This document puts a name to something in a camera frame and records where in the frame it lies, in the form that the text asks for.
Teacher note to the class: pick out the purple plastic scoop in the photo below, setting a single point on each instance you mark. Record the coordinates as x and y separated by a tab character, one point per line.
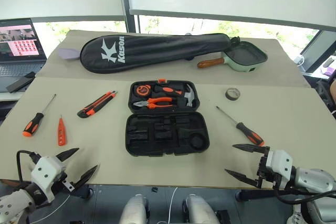
67	54

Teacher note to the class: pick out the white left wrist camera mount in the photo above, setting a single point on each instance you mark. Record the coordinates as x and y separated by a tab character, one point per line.
44	171

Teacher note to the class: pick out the open black laptop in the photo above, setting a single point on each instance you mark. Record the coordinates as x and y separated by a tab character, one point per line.
21	40

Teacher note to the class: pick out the orange black utility knife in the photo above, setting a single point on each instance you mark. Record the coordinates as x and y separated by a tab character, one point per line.
92	108

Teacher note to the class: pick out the black flat phone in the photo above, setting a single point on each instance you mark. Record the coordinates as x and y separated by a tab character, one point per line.
19	82

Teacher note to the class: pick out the orange black claw hammer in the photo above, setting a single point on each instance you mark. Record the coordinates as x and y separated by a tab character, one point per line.
170	90

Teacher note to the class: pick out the black Kason racket bag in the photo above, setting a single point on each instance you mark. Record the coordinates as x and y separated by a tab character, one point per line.
157	51

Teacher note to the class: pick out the small purple box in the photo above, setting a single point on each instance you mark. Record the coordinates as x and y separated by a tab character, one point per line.
329	71

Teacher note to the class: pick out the orange black screwdriver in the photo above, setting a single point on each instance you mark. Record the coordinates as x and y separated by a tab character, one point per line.
249	133
31	127

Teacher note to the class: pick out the orange tester pen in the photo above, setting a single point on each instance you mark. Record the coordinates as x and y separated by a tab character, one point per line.
61	134

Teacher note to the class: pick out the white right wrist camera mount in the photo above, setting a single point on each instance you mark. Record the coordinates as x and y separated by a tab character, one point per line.
278	161

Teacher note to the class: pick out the black remote control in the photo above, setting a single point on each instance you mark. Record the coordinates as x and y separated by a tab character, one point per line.
328	63

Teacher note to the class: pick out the orange black tape measure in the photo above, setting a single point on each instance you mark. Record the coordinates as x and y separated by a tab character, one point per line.
142	90

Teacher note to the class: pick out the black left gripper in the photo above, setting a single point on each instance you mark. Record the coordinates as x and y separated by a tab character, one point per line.
67	183

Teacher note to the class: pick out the grey rounded shell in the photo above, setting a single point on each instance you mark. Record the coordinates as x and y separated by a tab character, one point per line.
135	208
197	208

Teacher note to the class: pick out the grey monitor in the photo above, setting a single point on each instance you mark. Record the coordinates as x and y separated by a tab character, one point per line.
317	48

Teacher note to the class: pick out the black tape roll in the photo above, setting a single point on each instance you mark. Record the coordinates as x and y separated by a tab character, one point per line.
227	96

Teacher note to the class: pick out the black tool case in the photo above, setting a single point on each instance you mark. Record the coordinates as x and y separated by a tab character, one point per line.
168	119

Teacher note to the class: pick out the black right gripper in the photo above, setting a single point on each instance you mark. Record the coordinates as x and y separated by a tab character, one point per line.
262	171

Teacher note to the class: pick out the small black clip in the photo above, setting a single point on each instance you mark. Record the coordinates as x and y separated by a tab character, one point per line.
154	189

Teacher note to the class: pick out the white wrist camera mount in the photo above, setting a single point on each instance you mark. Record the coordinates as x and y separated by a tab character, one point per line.
44	171
278	161

